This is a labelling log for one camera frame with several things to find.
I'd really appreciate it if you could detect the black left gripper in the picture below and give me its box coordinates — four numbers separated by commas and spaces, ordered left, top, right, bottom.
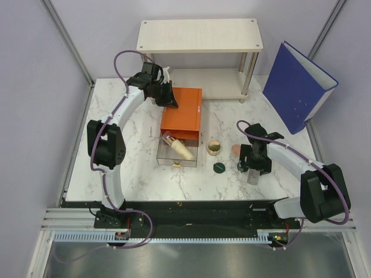
149, 81, 178, 109

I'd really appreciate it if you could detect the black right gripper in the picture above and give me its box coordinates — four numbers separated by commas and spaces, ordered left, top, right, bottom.
238, 144, 272, 176

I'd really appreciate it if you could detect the clear grey tube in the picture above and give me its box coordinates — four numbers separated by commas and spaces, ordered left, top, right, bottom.
247, 169, 260, 185

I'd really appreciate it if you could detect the orange drawer box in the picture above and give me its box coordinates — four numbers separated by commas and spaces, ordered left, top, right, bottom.
160, 87, 202, 140

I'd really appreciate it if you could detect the cream lotion bottle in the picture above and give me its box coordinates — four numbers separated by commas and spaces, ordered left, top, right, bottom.
163, 136, 194, 160

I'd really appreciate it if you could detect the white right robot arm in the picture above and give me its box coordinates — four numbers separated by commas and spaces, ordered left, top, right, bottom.
237, 123, 351, 228

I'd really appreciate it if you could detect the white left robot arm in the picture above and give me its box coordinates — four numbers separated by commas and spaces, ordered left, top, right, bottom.
87, 62, 178, 228

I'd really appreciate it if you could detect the pink powder puff left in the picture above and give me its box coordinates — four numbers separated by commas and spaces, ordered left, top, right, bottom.
231, 144, 241, 157

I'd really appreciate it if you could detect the dark green lid left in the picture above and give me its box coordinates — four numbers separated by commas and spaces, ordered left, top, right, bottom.
213, 162, 225, 174

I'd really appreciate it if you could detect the gold round jar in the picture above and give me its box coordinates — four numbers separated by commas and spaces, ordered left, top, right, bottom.
207, 141, 221, 156

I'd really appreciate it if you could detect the white two-tier shelf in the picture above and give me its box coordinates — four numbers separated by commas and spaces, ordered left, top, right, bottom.
137, 19, 263, 103

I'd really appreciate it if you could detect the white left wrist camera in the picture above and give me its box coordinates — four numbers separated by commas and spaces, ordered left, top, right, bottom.
158, 67, 173, 84

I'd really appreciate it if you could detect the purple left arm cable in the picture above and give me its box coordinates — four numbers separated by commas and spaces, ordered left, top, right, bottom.
53, 49, 159, 264

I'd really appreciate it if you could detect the blue ring binder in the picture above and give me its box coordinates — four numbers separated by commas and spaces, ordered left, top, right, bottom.
263, 41, 339, 134

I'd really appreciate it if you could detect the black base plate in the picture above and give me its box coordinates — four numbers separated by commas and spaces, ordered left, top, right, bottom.
93, 199, 300, 241

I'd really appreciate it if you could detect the light blue cable duct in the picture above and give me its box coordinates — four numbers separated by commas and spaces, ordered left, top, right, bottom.
53, 231, 287, 244

